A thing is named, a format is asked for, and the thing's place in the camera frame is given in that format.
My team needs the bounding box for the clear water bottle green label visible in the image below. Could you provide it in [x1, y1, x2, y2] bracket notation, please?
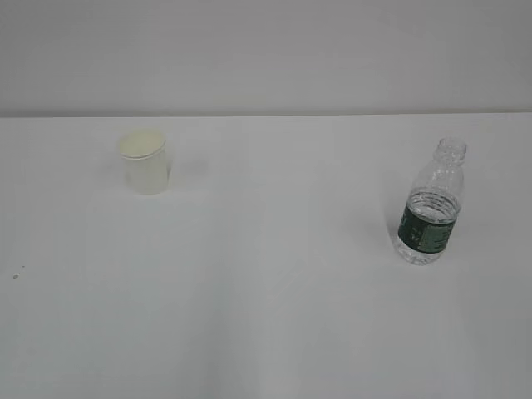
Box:
[394, 138, 467, 265]

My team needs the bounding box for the white paper cup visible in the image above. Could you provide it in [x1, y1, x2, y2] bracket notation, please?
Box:
[118, 130, 169, 195]

